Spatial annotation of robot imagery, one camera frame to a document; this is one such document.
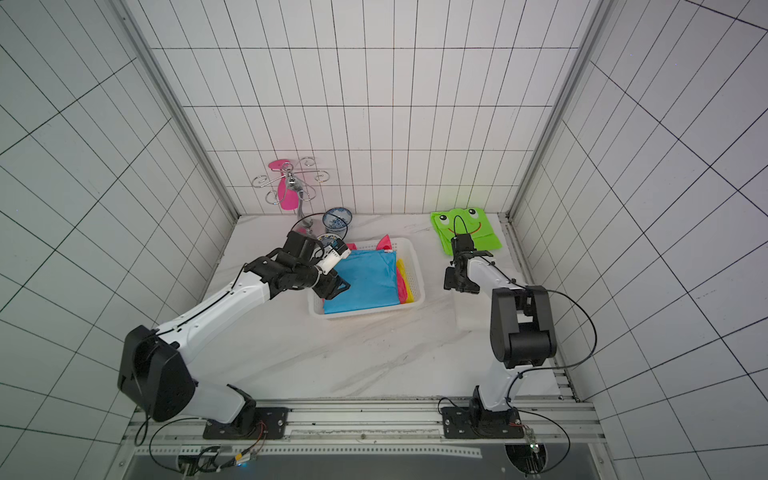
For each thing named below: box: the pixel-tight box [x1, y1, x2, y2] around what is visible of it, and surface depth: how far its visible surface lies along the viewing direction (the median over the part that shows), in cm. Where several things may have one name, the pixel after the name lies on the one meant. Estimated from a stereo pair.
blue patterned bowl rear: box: [322, 207, 352, 236], surface depth 119 cm
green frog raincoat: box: [430, 208, 502, 255], surface depth 119 cm
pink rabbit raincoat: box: [346, 234, 408, 304], surface depth 100 cm
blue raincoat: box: [323, 250, 401, 315], surface depth 96 cm
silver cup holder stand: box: [252, 157, 331, 228], surface depth 95 cm
